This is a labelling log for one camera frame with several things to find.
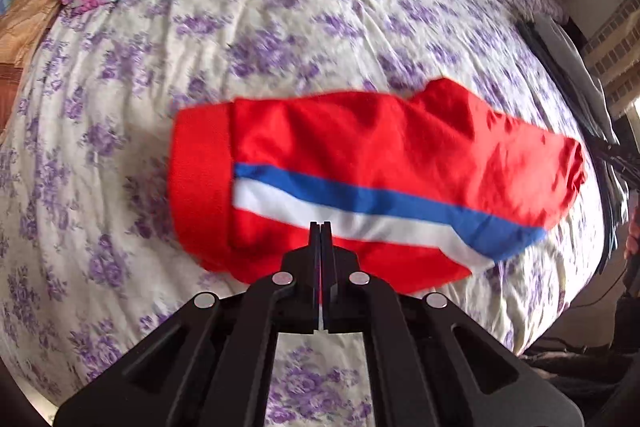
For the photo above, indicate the red pants with striped side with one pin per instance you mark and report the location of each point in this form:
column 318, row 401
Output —
column 380, row 167

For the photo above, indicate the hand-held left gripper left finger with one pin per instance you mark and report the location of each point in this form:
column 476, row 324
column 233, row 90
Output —
column 305, row 277

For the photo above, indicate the orange brown blanket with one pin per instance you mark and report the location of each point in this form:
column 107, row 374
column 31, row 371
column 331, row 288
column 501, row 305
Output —
column 25, row 17

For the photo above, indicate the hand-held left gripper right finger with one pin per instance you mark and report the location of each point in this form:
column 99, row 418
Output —
column 331, row 278

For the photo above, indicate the purple floral bed sheet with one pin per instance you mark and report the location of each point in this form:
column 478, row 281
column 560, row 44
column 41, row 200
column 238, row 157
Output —
column 200, row 72

